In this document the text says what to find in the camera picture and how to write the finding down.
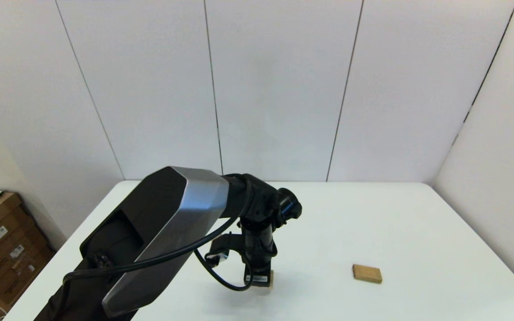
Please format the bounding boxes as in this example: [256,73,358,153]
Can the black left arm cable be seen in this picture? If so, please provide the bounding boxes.
[62,176,254,292]

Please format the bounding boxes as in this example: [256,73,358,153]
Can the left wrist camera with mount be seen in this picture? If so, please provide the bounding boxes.
[204,233,243,267]

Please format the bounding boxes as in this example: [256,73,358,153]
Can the rectangular wooden building block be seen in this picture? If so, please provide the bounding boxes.
[352,264,383,284]

